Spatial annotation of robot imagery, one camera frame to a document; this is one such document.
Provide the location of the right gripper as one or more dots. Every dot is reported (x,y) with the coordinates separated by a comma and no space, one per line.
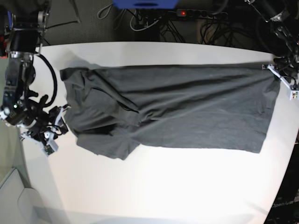
(50,122)

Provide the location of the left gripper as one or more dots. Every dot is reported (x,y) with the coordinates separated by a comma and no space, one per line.
(287,67)

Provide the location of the dark grey t-shirt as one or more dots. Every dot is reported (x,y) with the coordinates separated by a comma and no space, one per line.
(114,110)

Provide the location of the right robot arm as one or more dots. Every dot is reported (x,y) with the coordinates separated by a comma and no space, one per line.
(29,20)

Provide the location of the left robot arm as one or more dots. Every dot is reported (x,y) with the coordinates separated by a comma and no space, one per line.
(278,30)

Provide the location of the grey chair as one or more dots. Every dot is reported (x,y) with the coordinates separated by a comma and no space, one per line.
(18,204)

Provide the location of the red clamp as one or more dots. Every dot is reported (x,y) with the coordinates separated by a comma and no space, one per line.
(3,45)

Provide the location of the black power strip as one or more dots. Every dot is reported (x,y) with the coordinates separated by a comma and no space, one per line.
(195,14)

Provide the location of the blue box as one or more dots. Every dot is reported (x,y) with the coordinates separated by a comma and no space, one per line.
(145,4)

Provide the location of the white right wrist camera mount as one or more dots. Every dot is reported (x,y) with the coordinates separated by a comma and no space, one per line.
(49,145)

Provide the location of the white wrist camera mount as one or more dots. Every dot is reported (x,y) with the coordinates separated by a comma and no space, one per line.
(49,145)
(289,82)

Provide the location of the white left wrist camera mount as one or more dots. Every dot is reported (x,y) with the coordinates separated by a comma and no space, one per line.
(289,82)

